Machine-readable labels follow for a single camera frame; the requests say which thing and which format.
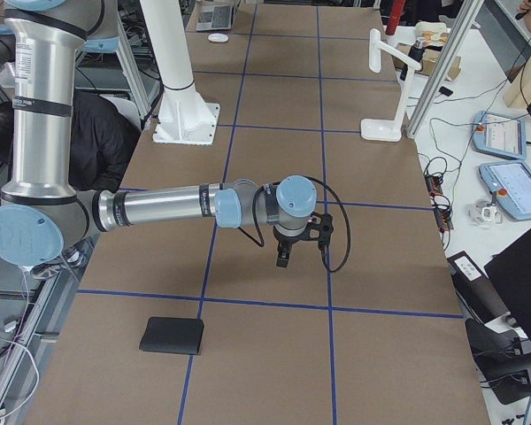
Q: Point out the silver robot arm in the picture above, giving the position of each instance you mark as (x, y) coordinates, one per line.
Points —
(41, 214)

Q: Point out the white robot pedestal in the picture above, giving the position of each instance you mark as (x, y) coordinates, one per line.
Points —
(183, 117)

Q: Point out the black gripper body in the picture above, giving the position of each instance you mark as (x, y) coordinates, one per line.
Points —
(287, 242)

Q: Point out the blue teach pendant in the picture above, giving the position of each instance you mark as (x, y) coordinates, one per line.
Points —
(499, 135)
(511, 182)

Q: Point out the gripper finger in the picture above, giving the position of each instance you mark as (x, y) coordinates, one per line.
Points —
(285, 258)
(280, 261)

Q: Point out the black monitor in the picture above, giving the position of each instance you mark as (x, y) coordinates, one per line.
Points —
(510, 274)

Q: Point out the white desk lamp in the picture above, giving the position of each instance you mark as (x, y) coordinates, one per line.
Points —
(388, 102)

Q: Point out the black mouse pad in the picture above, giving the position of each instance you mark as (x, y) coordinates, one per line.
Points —
(172, 335)

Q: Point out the aluminium frame post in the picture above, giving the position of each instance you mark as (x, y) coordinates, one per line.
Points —
(457, 35)

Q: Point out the upper blue teach pendant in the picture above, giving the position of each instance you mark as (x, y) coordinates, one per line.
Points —
(499, 135)

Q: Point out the lower blue teach pendant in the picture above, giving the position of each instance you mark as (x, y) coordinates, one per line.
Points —
(511, 182)

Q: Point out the grey laptop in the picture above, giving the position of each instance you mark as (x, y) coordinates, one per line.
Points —
(216, 17)

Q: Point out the person in black jacket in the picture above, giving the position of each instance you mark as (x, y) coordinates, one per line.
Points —
(103, 142)

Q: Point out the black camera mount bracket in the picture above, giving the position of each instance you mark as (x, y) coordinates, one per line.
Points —
(319, 229)

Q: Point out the white computer mouse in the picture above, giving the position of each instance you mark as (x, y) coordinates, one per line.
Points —
(218, 38)

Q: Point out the red cylinder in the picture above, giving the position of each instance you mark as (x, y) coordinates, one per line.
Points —
(394, 16)

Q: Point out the cardboard box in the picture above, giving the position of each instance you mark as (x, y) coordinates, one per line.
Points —
(429, 61)

